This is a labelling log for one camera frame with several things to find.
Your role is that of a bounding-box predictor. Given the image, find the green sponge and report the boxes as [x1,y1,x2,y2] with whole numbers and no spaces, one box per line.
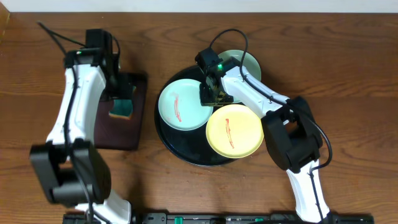
[109,100,133,119]

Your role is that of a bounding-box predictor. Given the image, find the light blue plate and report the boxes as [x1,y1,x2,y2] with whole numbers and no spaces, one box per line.
[158,78,213,131]

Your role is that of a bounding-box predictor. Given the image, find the yellow plate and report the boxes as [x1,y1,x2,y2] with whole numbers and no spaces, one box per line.
[206,104,264,159]

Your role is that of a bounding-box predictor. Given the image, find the pale green plate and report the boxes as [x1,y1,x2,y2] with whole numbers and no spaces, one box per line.
[217,49,262,103]

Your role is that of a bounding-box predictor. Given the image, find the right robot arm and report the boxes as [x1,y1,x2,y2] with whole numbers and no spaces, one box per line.
[195,55,333,223]

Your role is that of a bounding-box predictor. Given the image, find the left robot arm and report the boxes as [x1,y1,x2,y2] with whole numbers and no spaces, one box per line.
[29,48,132,223]

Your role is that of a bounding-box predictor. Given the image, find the dark brown square tray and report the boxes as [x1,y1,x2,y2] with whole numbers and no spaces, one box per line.
[94,73,147,151]

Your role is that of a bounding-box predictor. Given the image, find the round black tray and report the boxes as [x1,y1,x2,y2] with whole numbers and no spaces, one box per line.
[155,65,235,166]

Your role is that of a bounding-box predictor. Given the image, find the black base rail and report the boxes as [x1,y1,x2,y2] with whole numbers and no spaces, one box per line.
[63,212,375,224]

